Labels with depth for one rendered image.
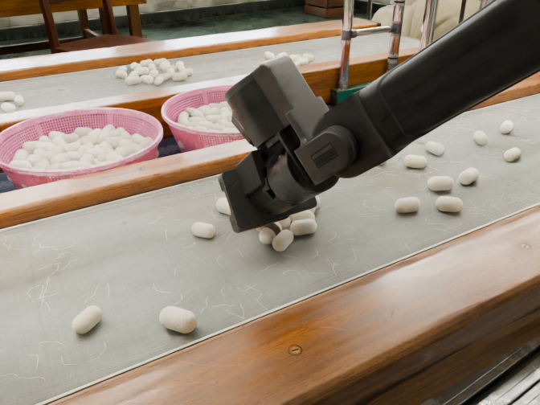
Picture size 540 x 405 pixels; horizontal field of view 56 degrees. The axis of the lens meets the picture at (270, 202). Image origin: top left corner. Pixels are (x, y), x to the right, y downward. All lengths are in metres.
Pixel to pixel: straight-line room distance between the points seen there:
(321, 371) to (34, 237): 0.40
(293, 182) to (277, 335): 0.14
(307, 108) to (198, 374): 0.24
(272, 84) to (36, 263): 0.34
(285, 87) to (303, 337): 0.22
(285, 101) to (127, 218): 0.31
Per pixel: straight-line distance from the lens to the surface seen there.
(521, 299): 0.57
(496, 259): 0.59
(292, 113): 0.44
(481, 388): 0.58
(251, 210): 0.55
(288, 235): 0.59
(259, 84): 0.47
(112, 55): 1.40
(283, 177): 0.47
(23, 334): 0.55
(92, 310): 0.52
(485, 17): 0.36
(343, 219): 0.66
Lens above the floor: 1.09
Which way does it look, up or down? 30 degrees down
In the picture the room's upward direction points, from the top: straight up
